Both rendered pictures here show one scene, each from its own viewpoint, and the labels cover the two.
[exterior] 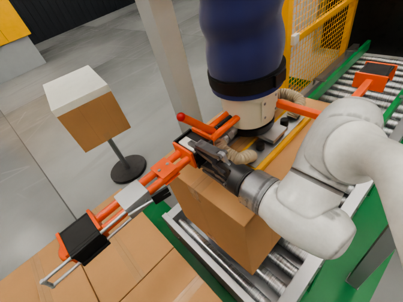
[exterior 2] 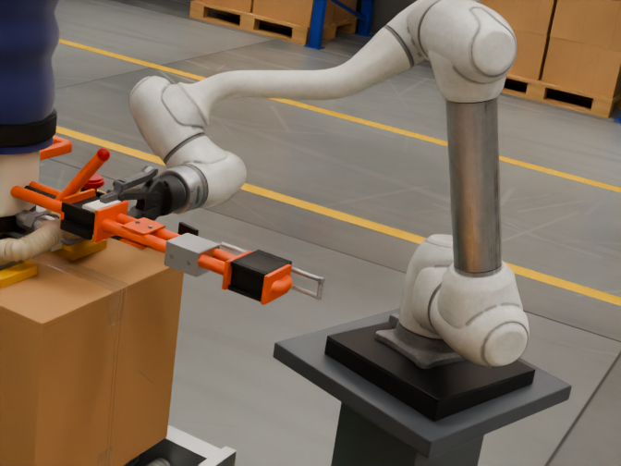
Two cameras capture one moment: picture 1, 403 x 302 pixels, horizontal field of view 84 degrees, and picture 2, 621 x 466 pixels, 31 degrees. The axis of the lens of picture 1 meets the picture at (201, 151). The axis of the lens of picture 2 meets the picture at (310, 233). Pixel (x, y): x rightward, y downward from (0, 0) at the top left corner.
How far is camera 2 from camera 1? 214 cm
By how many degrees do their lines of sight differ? 96
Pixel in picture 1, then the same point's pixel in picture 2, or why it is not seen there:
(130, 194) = (194, 242)
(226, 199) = (141, 266)
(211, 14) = (43, 30)
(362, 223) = not seen: outside the picture
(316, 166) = (197, 123)
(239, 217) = not seen: hidden behind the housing
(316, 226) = (232, 157)
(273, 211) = (216, 172)
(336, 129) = (187, 89)
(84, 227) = (252, 259)
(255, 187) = (191, 171)
